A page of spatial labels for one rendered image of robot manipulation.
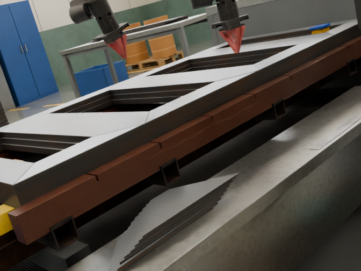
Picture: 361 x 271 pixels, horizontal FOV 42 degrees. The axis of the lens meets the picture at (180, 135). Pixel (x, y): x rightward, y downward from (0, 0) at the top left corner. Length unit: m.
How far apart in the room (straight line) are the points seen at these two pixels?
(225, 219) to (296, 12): 1.45
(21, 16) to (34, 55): 0.80
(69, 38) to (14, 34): 1.95
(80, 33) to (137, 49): 2.03
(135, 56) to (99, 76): 4.11
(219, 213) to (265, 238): 0.35
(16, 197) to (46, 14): 10.57
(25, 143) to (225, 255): 0.67
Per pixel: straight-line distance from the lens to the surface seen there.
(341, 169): 1.64
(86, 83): 6.61
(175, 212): 0.97
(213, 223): 0.97
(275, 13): 2.34
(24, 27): 10.29
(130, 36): 4.59
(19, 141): 1.51
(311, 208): 1.51
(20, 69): 10.06
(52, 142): 1.31
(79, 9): 1.53
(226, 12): 1.40
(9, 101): 9.85
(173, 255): 0.90
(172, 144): 1.11
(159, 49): 9.90
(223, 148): 1.82
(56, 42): 11.46
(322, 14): 2.21
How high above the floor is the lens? 1.11
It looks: 15 degrees down
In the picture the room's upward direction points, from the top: 15 degrees counter-clockwise
